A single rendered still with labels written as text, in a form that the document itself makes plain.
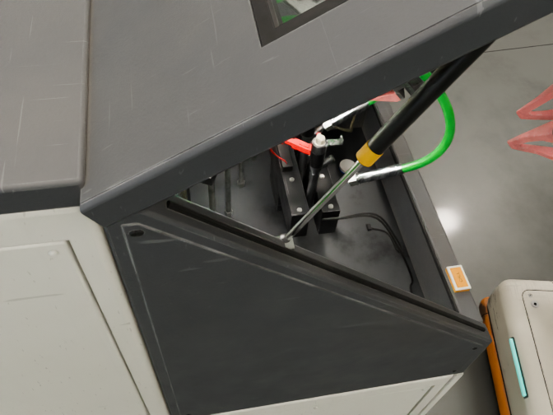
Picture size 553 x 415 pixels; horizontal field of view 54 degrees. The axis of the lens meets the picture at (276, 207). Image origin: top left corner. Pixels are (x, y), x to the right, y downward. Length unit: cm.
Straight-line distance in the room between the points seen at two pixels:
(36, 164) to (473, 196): 221
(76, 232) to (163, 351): 30
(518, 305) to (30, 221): 167
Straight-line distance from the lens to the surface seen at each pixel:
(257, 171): 133
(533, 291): 201
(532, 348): 191
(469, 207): 249
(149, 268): 58
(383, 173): 91
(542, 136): 73
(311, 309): 73
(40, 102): 54
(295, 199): 109
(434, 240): 114
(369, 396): 119
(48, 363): 79
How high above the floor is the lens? 185
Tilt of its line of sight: 54 degrees down
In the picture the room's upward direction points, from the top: 5 degrees clockwise
